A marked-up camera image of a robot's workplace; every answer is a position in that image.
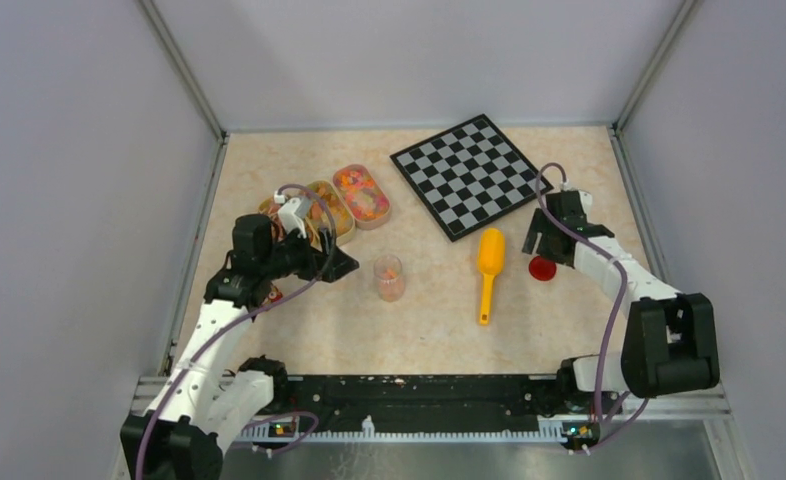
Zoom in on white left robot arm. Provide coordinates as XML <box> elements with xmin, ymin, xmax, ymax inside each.
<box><xmin>120</xmin><ymin>214</ymin><xmax>360</xmax><ymax>479</ymax></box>

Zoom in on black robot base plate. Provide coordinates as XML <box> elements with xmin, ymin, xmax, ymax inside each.
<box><xmin>262</xmin><ymin>374</ymin><xmax>594</xmax><ymax>434</ymax></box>

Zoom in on black white chessboard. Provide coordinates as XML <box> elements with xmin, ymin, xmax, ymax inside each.
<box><xmin>390</xmin><ymin>114</ymin><xmax>553</xmax><ymax>242</ymax></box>

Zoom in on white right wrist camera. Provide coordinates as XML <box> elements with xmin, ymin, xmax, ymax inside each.
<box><xmin>558</xmin><ymin>181</ymin><xmax>593</xmax><ymax>215</ymax></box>

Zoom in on pink tray with candies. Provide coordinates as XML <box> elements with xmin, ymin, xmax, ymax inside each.
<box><xmin>332</xmin><ymin>164</ymin><xmax>392</xmax><ymax>230</ymax></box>

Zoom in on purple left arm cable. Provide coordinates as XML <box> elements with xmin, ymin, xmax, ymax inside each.
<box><xmin>133</xmin><ymin>183</ymin><xmax>339</xmax><ymax>480</ymax></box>

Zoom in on yellow tray with lollipops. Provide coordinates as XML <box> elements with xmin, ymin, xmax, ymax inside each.
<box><xmin>258</xmin><ymin>198</ymin><xmax>285</xmax><ymax>238</ymax></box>

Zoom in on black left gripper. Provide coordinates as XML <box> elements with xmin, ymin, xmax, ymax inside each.
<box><xmin>261</xmin><ymin>223</ymin><xmax>358</xmax><ymax>282</ymax></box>

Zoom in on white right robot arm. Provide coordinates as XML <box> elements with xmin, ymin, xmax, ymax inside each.
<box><xmin>523</xmin><ymin>190</ymin><xmax>720</xmax><ymax>412</ymax></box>

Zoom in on clear glass jar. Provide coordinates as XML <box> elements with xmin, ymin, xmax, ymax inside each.
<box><xmin>373</xmin><ymin>254</ymin><xmax>405</xmax><ymax>302</ymax></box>

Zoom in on red jar lid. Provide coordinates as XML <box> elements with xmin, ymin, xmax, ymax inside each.
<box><xmin>528</xmin><ymin>256</ymin><xmax>557</xmax><ymax>282</ymax></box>

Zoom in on yellow plastic scoop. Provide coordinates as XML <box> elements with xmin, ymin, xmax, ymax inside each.
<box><xmin>476</xmin><ymin>227</ymin><xmax>506</xmax><ymax>326</ymax></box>

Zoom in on red owl toy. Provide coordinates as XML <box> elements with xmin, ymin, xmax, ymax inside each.
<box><xmin>263</xmin><ymin>284</ymin><xmax>283</xmax><ymax>305</ymax></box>

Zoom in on cream tray with gummies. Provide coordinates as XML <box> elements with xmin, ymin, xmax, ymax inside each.
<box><xmin>306</xmin><ymin>180</ymin><xmax>356</xmax><ymax>247</ymax></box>

